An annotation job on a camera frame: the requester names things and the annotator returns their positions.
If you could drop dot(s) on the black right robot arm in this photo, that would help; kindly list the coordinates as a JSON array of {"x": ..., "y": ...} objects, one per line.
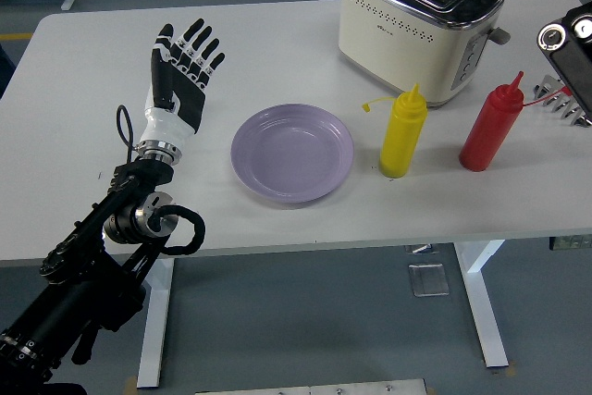
[{"x": 571, "y": 62}]

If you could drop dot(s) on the clear floor cover plate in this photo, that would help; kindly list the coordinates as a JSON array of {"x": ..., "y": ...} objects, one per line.
[{"x": 429, "y": 279}]

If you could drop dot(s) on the white table leg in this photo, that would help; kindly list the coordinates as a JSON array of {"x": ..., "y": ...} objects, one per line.
[
  {"x": 490, "y": 312},
  {"x": 156, "y": 321}
]

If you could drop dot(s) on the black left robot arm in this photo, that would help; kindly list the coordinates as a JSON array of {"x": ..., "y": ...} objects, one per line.
[{"x": 69, "y": 298}]

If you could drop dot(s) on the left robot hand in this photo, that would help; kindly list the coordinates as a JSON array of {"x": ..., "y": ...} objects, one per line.
[{"x": 185, "y": 90}]

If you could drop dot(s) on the purple plate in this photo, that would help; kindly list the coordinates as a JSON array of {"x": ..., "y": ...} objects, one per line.
[{"x": 291, "y": 154}]

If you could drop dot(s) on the yellow squeeze bottle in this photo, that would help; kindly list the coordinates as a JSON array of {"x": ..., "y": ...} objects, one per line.
[{"x": 401, "y": 136}]

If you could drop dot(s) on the red squeeze bottle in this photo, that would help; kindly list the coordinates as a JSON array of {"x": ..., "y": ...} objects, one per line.
[{"x": 490, "y": 131}]

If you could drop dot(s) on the dark blue object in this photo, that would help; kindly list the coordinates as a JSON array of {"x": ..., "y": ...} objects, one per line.
[{"x": 4, "y": 66}]

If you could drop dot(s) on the grey metal base plate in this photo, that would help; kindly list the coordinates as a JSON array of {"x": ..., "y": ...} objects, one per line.
[{"x": 310, "y": 388}]

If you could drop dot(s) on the table control box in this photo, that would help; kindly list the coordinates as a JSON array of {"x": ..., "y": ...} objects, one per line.
[{"x": 571, "y": 243}]

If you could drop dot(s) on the cream and chrome toaster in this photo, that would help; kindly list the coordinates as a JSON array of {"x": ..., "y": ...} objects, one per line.
[{"x": 393, "y": 43}]

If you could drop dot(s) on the metal toast rack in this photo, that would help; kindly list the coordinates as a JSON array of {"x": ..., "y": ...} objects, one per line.
[{"x": 552, "y": 101}]

